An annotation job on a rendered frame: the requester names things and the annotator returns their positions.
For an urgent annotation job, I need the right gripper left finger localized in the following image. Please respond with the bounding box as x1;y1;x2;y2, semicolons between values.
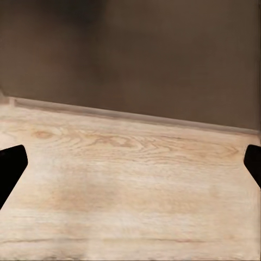
0;145;28;209

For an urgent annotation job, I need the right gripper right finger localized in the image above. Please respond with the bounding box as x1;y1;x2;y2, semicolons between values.
244;144;261;188

